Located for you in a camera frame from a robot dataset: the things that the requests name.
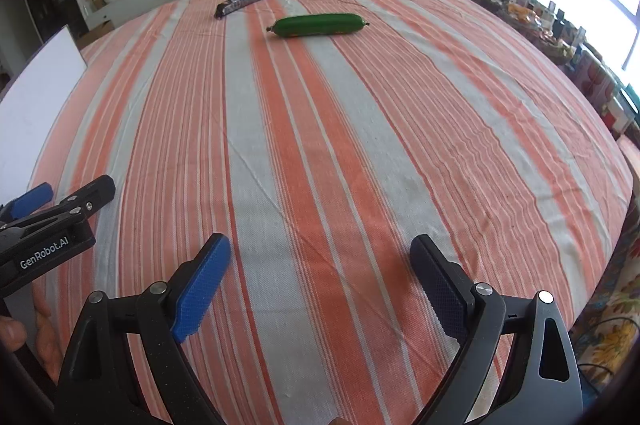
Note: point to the dark snack bar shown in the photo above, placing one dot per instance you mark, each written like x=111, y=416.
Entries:
x=242, y=1

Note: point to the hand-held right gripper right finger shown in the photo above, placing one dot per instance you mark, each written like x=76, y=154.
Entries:
x=442, y=292

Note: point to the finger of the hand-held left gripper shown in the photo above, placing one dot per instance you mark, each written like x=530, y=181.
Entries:
x=32, y=200
x=95, y=192

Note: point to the green cloth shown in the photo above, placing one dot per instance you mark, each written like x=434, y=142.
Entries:
x=631, y=97

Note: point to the green sausage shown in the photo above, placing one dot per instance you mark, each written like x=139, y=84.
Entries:
x=315, y=25

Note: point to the white cardboard box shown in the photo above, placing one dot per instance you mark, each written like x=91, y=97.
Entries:
x=35, y=105

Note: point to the red patterned tin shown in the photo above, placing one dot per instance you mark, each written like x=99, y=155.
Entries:
x=602, y=82
x=582, y=67

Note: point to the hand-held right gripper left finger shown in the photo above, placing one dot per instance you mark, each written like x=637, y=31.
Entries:
x=200, y=292

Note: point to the brown cardboard box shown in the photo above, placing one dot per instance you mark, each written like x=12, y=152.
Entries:
x=95, y=32

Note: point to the person's left hand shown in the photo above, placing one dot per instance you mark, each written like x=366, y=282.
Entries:
x=47, y=335

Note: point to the floral sofa cover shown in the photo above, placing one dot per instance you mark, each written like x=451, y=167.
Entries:
x=610, y=315

